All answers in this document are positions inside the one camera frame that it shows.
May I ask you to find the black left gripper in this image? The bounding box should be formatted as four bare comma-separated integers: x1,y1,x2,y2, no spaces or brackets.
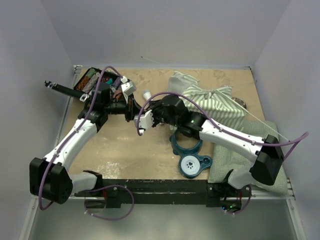
104,93,145,123

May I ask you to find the green striped pet tent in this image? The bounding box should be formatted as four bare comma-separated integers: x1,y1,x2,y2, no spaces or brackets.
167,70,247,131

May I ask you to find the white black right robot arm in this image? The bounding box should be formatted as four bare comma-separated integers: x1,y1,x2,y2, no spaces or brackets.
145,93,288,197

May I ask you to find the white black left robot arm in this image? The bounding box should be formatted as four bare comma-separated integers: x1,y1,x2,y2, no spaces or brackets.
29,89,141,210

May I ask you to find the teal pet bowl stand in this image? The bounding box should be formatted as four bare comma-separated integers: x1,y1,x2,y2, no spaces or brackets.
169,130,213,179

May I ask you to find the steel pet bowl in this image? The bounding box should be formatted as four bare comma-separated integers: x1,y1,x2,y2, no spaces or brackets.
232,97,247,109

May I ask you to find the green checkered pet cushion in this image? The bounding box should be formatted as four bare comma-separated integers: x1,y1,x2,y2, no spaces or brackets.
208,119,288,196

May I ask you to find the white toy microphone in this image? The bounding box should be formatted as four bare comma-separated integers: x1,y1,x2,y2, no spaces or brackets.
142,89,152,101

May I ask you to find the purple poker chip stack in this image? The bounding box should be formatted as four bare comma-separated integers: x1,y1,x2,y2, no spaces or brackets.
110,76,122,93

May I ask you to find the teal dealer button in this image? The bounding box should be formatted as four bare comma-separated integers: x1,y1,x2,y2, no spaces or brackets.
102,77,114,85

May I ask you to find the black poker chip case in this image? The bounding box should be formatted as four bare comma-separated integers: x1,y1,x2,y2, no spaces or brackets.
43,66,126,103

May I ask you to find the green yellow chip stack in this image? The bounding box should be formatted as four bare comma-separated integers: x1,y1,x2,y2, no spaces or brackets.
85,68,97,79

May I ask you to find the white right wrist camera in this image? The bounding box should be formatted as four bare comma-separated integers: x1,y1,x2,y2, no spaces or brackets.
133,110,154,136

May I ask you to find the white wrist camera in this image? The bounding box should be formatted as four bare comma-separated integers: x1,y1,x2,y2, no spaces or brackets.
133,110,154,136
121,80,137,96

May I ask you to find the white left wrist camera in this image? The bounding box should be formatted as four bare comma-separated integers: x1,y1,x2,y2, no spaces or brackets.
121,80,137,96

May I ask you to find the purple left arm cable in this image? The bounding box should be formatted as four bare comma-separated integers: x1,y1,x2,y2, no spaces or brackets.
37,65,127,211

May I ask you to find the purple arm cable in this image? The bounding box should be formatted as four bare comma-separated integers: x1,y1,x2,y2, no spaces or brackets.
37,65,127,211
136,91,310,151

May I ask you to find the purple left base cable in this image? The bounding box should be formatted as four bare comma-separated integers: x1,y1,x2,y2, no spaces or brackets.
84,184,135,221

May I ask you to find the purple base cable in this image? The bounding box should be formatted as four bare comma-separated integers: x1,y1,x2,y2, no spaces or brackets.
223,186,253,216
84,184,135,221

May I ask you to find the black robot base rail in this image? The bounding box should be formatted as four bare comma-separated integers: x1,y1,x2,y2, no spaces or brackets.
75,179,250,208

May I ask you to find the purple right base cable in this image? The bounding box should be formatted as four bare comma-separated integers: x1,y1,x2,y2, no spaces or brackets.
223,186,253,216

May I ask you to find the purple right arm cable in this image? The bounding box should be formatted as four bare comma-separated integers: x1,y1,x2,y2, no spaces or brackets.
136,91,310,151

